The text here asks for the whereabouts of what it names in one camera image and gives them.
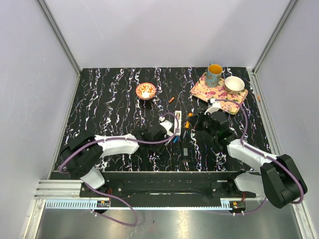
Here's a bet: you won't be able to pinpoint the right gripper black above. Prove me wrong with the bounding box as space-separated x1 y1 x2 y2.
187 109 218 139

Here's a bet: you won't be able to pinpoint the orange handled screwdriver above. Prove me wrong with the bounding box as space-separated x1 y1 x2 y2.
184 113 193 129

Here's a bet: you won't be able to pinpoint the white remote orange batteries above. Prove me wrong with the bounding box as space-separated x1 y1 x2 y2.
174 111 182 136

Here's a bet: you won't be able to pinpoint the black remote blue batteries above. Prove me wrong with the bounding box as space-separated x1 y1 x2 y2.
181 137 191 162

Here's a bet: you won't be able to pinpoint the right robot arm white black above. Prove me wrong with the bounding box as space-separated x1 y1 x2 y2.
187 112 308 209

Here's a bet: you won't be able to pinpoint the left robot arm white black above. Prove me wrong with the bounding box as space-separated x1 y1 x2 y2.
59 120 173 197

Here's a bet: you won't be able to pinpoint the floral tray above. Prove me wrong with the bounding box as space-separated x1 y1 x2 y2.
190 72 248 104

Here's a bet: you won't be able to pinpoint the blue mug yellow inside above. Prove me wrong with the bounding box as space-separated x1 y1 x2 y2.
205 64 223 87

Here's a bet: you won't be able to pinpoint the cream white bowl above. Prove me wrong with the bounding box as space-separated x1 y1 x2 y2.
224 76 245 94

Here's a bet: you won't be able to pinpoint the orange patterned small bowl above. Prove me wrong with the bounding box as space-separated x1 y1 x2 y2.
136 83 156 101

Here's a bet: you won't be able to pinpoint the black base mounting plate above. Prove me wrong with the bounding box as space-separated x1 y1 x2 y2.
79 171 257 209

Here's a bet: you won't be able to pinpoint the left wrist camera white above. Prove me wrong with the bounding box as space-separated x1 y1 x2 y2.
159 117 173 137

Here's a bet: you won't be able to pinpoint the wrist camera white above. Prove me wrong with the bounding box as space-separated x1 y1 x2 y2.
204 99 221 115
159 117 173 137

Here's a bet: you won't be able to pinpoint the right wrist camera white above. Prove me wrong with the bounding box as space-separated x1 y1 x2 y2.
204 99 221 115

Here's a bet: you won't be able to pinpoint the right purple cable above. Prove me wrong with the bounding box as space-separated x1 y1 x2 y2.
214 99 305 216

